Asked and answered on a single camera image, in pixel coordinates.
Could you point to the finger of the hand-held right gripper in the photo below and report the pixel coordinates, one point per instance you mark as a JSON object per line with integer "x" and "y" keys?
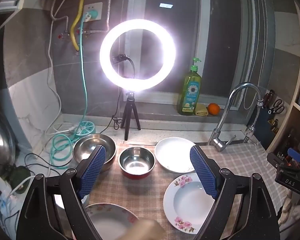
{"x": 276, "y": 161}
{"x": 295, "y": 156}

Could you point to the teal plug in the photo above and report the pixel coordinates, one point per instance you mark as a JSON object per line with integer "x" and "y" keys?
{"x": 88, "y": 16}

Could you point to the white ceramic bowl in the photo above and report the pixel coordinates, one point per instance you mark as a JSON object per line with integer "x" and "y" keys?
{"x": 58, "y": 201}

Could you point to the metal flexible pipe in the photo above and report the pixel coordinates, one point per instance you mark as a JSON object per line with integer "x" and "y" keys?
{"x": 108, "y": 5}
{"x": 52, "y": 12}

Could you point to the black gooseneck phone holder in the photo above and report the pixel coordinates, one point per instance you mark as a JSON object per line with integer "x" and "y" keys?
{"x": 120, "y": 58}

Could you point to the white wall socket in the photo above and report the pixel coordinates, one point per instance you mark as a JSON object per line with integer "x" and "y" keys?
{"x": 96, "y": 7}

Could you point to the beige checked cloth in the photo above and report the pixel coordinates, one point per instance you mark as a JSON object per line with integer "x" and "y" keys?
{"x": 145, "y": 195}

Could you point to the round teal power strip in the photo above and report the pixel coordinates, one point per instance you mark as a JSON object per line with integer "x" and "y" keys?
{"x": 86, "y": 127}

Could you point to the dark knife rack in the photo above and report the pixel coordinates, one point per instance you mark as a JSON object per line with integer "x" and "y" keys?
{"x": 267, "y": 120}

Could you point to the white plate with pink sprays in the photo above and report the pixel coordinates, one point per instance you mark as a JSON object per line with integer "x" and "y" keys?
{"x": 187, "y": 205}

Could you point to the plain white plate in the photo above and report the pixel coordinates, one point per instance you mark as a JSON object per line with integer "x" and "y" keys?
{"x": 173, "y": 155}

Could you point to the chrome faucet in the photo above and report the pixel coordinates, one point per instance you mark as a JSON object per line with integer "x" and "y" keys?
{"x": 226, "y": 120}

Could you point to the green dish soap bottle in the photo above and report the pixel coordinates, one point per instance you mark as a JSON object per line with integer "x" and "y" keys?
{"x": 190, "y": 92}

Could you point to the black scissors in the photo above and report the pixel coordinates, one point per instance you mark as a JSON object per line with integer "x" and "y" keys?
{"x": 277, "y": 106}

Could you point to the dark green object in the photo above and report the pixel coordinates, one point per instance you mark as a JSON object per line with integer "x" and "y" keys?
{"x": 18, "y": 177}

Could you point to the steel pot lid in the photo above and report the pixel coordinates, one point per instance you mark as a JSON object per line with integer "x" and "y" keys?
{"x": 0, "y": 140}

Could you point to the orange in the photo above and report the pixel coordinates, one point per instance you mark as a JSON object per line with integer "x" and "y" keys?
{"x": 213, "y": 108}

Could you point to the red steel bowl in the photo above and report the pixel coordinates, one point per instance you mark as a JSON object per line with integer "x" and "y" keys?
{"x": 137, "y": 160}

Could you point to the plate with floral rim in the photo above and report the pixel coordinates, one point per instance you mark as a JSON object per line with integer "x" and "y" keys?
{"x": 110, "y": 220}

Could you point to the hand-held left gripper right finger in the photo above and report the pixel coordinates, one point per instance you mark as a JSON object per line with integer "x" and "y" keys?
{"x": 205, "y": 172}

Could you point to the large steel bowl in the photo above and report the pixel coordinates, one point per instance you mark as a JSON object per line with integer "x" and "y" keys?
{"x": 90, "y": 145}

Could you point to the black tripod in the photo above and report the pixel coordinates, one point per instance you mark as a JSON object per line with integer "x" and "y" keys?
{"x": 130, "y": 115}

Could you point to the yellow sponge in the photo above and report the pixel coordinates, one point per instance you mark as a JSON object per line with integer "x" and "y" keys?
{"x": 201, "y": 110}

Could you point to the person's right hand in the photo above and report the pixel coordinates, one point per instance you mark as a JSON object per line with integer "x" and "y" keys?
{"x": 287, "y": 210}

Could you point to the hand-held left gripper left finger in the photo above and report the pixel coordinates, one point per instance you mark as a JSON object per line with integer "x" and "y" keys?
{"x": 92, "y": 172}

